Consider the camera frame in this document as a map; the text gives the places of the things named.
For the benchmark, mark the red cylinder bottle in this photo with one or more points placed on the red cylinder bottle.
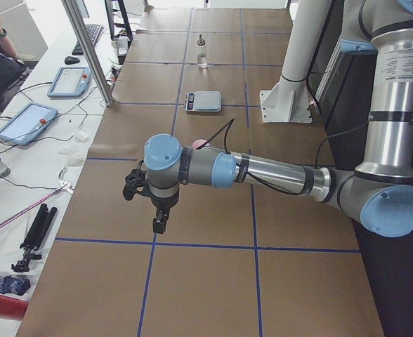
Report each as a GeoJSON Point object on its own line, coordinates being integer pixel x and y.
{"type": "Point", "coordinates": [12, 308]}

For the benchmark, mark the black folded tripod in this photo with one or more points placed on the black folded tripod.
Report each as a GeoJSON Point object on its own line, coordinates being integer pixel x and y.
{"type": "Point", "coordinates": [34, 238]}

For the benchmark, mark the far blue teach pendant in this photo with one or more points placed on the far blue teach pendant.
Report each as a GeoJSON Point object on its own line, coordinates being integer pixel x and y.
{"type": "Point", "coordinates": [70, 82]}

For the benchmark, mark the crumpled white tissue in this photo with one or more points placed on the crumpled white tissue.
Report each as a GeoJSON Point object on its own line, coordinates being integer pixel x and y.
{"type": "Point", "coordinates": [75, 153]}

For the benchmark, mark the silver digital kitchen scale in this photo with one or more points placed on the silver digital kitchen scale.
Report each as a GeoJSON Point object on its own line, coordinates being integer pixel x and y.
{"type": "Point", "coordinates": [203, 101]}

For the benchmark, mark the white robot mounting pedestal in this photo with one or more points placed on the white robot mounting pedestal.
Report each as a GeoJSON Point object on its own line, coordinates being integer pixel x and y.
{"type": "Point", "coordinates": [287, 101]}

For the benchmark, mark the black computer keyboard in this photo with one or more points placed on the black computer keyboard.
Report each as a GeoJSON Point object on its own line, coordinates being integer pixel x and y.
{"type": "Point", "coordinates": [93, 31]}

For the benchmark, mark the blue teach pendant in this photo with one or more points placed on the blue teach pendant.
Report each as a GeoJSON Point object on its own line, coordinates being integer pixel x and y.
{"type": "Point", "coordinates": [70, 82]}
{"type": "Point", "coordinates": [28, 123]}

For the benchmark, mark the near blue teach pendant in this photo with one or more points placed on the near blue teach pendant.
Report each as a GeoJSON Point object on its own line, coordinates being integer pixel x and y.
{"type": "Point", "coordinates": [28, 123]}

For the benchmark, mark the clear glass sauce bottle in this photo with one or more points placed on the clear glass sauce bottle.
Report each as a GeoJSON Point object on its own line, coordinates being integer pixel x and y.
{"type": "Point", "coordinates": [201, 46]}

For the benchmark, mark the black computer mouse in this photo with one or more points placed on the black computer mouse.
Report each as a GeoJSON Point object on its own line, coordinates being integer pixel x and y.
{"type": "Point", "coordinates": [70, 60]}

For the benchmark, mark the aluminium frame post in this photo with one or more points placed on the aluminium frame post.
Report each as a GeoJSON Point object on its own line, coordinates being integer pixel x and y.
{"type": "Point", "coordinates": [78, 26]}

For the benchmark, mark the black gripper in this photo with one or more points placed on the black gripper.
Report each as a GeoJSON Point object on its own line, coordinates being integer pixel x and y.
{"type": "Point", "coordinates": [163, 203]}

